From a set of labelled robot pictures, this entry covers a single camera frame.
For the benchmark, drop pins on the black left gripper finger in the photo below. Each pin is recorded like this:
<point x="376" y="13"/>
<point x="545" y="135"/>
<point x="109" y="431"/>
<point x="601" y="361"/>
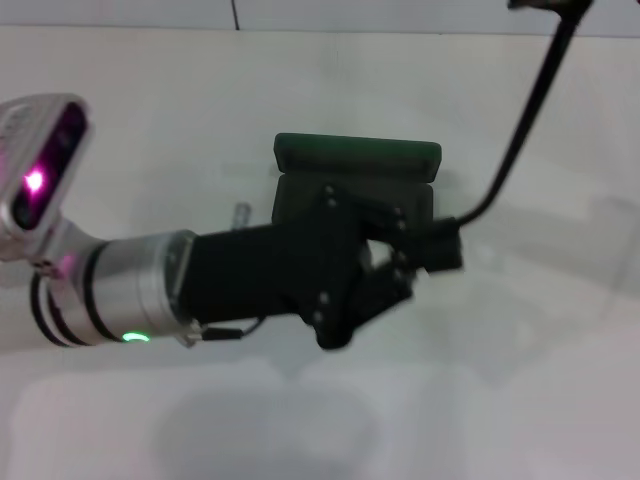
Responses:
<point x="440" y="245"/>

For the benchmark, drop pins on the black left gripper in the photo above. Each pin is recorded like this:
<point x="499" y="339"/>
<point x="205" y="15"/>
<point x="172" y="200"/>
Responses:
<point x="260" y="270"/>

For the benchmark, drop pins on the green glasses case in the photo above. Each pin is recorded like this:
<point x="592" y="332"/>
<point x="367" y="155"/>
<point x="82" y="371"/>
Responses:
<point x="350" y="150"/>

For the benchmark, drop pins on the black glasses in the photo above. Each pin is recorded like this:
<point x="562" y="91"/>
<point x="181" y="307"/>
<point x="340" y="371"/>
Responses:
<point x="530" y="115"/>

